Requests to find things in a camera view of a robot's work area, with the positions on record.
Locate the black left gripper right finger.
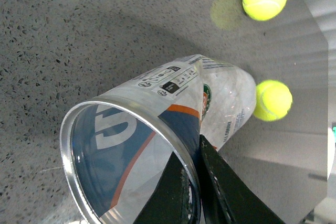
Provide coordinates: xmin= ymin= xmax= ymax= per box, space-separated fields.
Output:
xmin=198 ymin=135 xmax=284 ymax=223

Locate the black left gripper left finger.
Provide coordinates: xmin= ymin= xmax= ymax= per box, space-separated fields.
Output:
xmin=134 ymin=153 xmax=196 ymax=224

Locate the clear Wilson tennis ball can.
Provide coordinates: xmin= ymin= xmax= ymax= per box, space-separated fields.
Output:
xmin=60 ymin=55 xmax=256 ymax=223

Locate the far yellow Wilson tennis ball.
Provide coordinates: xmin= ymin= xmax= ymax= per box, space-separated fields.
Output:
xmin=254 ymin=80 xmax=293 ymax=122

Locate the white pleated curtain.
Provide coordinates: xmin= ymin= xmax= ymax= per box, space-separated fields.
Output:
xmin=290 ymin=0 xmax=336 ymax=224

